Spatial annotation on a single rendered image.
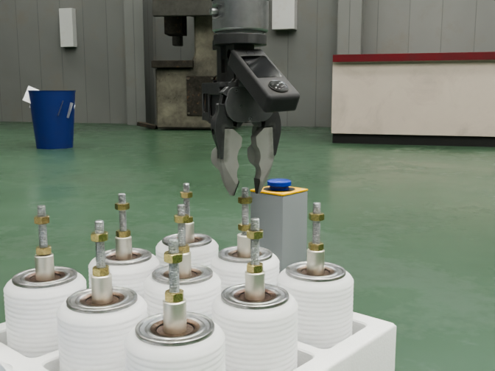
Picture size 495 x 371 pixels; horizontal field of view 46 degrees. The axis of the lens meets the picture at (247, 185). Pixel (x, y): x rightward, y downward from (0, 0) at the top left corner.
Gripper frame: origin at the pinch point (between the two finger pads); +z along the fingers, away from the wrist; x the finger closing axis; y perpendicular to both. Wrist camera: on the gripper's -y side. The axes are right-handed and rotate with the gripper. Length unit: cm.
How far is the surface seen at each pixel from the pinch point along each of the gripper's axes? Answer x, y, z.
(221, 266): 4.4, -0.9, 10.5
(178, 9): -216, 594, -108
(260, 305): 7.8, -18.1, 9.5
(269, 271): -1.4, -3.9, 11.3
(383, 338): -10.8, -16.1, 17.8
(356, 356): -4.8, -18.4, 17.9
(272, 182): -11.4, 13.0, 2.3
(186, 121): -233, 617, 24
